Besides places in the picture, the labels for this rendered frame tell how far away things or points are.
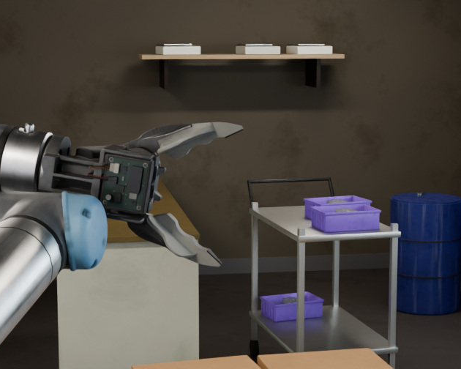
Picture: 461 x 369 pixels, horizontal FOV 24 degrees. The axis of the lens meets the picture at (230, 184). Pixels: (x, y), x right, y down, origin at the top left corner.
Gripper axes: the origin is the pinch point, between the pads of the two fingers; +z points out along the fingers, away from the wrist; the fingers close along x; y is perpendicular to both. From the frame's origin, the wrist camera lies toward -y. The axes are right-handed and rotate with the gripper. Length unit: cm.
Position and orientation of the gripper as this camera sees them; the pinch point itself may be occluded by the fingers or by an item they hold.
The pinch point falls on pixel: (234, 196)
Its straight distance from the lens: 115.1
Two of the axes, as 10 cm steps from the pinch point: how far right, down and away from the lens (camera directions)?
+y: -1.0, 1.0, -9.9
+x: 1.6, -9.8, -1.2
